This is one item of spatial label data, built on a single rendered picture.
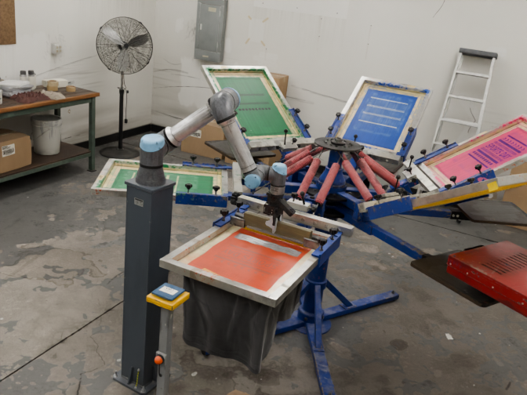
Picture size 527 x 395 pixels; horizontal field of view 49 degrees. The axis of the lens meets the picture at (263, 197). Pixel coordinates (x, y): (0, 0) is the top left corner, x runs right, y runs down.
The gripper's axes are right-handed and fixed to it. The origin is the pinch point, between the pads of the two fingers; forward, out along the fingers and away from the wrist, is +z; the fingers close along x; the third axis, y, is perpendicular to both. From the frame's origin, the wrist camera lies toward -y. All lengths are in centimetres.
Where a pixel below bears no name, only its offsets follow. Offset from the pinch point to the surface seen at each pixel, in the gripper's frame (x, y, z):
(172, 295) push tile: 80, 10, 4
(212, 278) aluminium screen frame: 61, 2, 2
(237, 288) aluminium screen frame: 61, -10, 3
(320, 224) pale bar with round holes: -20.5, -16.4, -0.7
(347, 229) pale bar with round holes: -20.5, -31.7, -2.2
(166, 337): 80, 11, 25
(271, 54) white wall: -412, 203, -36
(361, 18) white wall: -412, 96, -91
